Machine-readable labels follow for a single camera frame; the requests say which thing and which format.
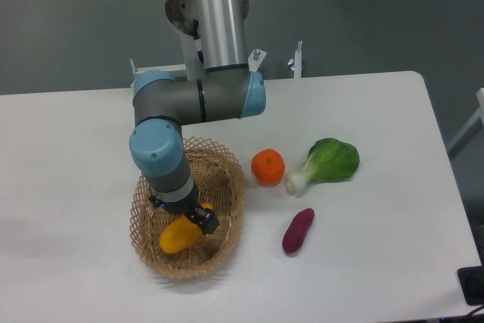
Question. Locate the white frame at right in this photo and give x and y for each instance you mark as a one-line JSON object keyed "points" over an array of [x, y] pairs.
{"points": [[468, 131]]}

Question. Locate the white metal base frame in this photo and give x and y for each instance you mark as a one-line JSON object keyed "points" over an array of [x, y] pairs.
{"points": [[295, 65]]}

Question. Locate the black device at table edge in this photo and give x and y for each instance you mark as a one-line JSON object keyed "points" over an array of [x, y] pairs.
{"points": [[471, 281]]}

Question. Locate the yellow mango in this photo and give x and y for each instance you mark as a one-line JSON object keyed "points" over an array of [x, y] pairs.
{"points": [[181, 234]]}

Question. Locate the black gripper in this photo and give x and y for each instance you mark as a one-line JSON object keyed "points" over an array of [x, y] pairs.
{"points": [[204, 218]]}

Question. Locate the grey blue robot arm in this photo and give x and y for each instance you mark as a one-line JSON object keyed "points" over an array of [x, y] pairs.
{"points": [[219, 86]]}

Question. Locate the green bok choy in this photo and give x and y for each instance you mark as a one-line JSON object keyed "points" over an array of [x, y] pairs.
{"points": [[328, 160]]}

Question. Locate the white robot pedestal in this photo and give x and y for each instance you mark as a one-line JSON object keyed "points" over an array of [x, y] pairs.
{"points": [[189, 47]]}

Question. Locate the orange tangerine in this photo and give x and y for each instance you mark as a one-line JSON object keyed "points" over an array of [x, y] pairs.
{"points": [[268, 167]]}

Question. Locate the woven wicker basket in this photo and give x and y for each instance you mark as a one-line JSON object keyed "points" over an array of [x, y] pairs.
{"points": [[220, 181]]}

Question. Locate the purple sweet potato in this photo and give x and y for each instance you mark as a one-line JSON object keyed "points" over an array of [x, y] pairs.
{"points": [[295, 234]]}

